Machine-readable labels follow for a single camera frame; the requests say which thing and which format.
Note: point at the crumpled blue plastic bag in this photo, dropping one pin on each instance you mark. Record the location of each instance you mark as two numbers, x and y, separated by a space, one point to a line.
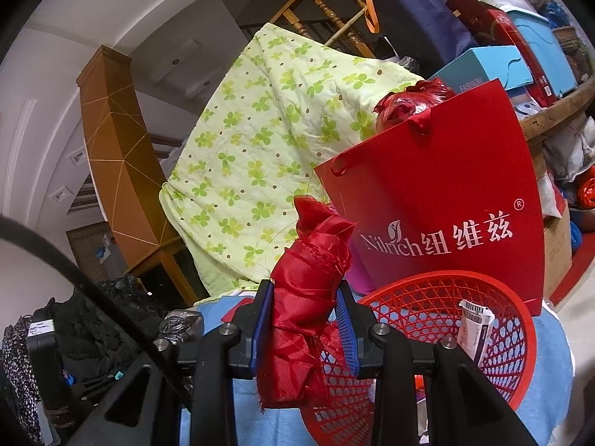
555 11

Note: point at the orange brown wooden pillar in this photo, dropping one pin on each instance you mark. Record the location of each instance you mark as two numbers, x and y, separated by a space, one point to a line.
116 148

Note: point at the black knit garment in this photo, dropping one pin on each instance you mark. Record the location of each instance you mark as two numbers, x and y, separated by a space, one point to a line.
93 330

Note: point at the black plastic bag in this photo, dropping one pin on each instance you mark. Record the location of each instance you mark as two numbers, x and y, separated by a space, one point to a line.
181 325

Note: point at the wooden stair railing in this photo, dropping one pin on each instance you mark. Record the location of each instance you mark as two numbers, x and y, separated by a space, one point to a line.
325 4

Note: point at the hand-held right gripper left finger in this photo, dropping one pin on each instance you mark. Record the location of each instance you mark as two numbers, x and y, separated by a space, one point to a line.
261 325

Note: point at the light blue cardboard box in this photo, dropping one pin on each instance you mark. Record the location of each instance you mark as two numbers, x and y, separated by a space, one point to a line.
483 67

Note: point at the red cloth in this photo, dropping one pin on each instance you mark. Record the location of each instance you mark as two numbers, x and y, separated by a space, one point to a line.
302 288

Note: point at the round wooden table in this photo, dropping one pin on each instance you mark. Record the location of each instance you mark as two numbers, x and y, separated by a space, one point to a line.
558 114

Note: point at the black white speckled garment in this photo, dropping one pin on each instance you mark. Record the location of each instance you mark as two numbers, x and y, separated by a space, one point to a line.
16 371

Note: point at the red paper gift bag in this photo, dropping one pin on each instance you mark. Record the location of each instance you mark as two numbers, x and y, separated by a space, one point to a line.
441 172

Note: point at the orange red plastic bag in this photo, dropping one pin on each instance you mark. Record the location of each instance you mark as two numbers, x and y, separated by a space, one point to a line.
586 190

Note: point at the light blue towel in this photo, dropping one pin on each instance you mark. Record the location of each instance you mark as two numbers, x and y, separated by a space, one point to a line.
548 348

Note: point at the wicker basket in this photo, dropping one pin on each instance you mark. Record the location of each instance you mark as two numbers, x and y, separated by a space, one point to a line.
569 37

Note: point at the brown wooden door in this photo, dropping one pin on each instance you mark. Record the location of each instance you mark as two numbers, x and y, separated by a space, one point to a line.
83 251

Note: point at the dark red box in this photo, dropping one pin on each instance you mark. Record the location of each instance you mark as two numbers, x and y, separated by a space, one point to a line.
506 32

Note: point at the brown cardboard box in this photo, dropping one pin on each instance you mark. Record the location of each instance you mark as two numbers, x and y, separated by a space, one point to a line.
555 251

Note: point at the red plastic basket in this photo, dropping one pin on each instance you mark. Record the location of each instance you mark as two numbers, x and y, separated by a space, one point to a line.
418 297

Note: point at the knotted red plastic bag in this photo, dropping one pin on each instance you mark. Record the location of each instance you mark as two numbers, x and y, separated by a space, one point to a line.
399 104

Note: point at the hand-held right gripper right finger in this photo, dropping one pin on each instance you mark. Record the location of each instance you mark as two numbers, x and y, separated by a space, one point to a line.
348 334

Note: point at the white plastic sack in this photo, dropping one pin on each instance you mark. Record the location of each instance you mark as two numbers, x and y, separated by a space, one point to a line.
567 144

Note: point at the long white box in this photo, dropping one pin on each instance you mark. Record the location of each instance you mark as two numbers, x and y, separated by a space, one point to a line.
474 330

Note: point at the green clover print quilt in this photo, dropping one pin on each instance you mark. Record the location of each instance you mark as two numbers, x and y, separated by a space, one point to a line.
260 148

